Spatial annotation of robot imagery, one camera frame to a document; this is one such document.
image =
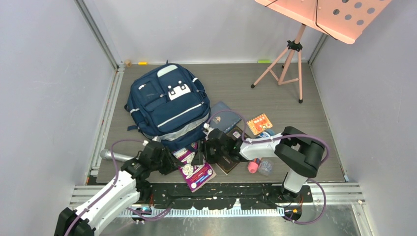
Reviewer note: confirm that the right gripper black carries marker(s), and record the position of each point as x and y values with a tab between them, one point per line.
203	148

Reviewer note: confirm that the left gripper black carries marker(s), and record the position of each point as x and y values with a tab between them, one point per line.
172	162

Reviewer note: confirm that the purple paperback book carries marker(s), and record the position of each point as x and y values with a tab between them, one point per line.
195	176

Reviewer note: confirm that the navy blue backpack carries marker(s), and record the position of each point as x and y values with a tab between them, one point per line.
169	103

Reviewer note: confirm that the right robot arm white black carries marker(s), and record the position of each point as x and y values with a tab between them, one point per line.
302	153

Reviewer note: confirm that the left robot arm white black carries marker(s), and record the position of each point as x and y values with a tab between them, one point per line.
129	186

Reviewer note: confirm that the clear bag of clips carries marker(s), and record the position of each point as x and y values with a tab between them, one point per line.
265	167

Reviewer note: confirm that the dark brown hardcover book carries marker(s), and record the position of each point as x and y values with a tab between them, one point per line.
228	163

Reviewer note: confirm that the dark blue notebook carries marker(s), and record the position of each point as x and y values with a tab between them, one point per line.
224	121

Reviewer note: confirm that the small orange booklet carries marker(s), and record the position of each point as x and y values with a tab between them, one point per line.
259	124

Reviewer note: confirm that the silver metal bottle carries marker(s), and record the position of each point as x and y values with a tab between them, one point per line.
107	155

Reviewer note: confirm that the small wooden block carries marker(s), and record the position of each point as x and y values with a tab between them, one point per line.
128	63

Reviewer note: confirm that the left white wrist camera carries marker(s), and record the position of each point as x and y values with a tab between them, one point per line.
154	139

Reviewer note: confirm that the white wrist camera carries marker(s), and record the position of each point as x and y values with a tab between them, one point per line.
154	139
207	129

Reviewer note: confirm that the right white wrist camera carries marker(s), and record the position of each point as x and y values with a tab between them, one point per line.
207	129

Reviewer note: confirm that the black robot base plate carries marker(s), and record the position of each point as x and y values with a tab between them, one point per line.
217	196

